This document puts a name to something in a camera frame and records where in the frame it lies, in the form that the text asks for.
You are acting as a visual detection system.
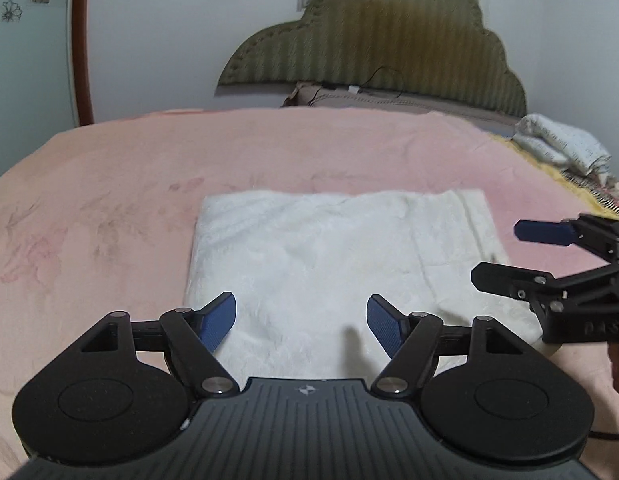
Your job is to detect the white floral wardrobe door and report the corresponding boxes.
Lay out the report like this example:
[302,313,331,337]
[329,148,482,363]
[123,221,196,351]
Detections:
[0,0,78,176]

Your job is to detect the yellow patterned bedding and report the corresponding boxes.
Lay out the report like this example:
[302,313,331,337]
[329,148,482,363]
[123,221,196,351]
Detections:
[491,133,619,219]

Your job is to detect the olive upholstered headboard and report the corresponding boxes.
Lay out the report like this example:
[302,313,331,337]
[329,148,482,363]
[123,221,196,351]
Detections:
[218,0,527,117]

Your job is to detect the white textured pants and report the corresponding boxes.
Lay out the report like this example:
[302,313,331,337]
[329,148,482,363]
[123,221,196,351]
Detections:
[185,190,555,382]

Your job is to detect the white patterned quilt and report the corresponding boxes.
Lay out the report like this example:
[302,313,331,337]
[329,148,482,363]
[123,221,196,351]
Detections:
[512,114,611,177]

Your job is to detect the pink bed blanket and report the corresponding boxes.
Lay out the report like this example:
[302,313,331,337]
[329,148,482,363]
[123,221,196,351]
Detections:
[0,107,600,479]

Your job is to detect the black charging cable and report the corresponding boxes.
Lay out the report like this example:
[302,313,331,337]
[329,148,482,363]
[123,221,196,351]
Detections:
[308,65,408,101]

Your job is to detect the brown wooden door frame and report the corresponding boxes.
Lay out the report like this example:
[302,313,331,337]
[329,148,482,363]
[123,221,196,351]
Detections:
[70,0,94,126]

